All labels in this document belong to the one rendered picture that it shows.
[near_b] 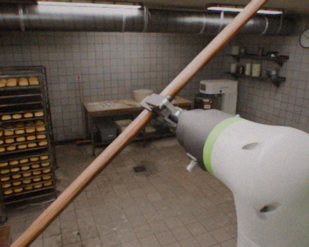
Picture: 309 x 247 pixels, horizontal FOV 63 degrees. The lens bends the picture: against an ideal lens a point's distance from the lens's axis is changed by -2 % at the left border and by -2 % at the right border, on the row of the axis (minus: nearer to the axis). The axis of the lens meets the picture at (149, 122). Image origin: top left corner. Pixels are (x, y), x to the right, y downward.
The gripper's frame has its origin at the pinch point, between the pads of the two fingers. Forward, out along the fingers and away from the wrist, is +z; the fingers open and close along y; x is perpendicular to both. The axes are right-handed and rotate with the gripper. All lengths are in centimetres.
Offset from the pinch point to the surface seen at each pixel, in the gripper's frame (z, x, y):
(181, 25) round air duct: 280, 154, 79
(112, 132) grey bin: 425, -24, 180
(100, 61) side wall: 492, 63, 77
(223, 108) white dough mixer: 382, 179, 310
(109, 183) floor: 301, -81, 184
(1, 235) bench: 155, -141, 57
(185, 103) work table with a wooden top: 404, 125, 243
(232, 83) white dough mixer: 382, 227, 282
